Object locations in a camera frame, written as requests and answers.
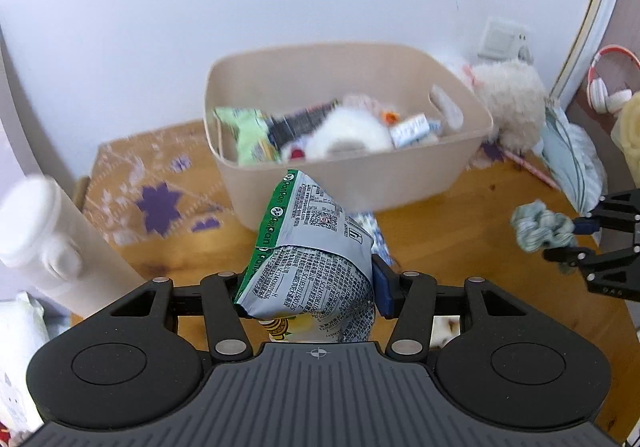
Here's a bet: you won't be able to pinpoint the teal knitted scrunchie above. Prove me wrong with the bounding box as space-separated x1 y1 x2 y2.
510 200 578 253

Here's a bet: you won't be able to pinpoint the blue white patterned small box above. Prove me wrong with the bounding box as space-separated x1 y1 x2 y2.
350 212 394 267

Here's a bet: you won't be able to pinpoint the grey green chip bag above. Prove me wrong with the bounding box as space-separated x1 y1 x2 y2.
234 170 375 343

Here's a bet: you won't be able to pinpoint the blue white small packet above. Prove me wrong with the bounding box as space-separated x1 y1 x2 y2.
390 114 442 148

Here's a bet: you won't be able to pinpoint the pale blue patterned cloth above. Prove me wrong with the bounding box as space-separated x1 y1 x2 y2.
540 105 608 215

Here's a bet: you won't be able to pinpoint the pink striped straw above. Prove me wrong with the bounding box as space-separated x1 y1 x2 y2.
501 149 560 190

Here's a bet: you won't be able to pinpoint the pink white headphones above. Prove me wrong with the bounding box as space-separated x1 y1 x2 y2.
587 44 639 115

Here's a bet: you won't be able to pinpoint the white cylindrical bottle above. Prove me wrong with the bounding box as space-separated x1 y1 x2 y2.
1 175 144 318

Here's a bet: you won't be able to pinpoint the white fluffy plush toy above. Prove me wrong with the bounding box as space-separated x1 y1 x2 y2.
442 58 549 154

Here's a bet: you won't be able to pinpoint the brown floral patterned box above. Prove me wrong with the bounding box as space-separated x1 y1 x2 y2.
82 121 234 248

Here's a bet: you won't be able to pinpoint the beige plastic storage bin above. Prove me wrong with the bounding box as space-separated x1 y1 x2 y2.
204 43 494 229

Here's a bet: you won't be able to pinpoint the light green snack bag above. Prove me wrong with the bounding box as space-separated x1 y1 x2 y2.
214 107 280 167

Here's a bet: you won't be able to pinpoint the dark purple snack bar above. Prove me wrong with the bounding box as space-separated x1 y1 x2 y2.
267 100 338 149

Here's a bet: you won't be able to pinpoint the white wall socket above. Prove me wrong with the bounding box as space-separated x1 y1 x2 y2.
477 17 534 65

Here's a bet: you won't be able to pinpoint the lavender board leaning on wall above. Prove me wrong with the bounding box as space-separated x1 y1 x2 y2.
1 42 74 253

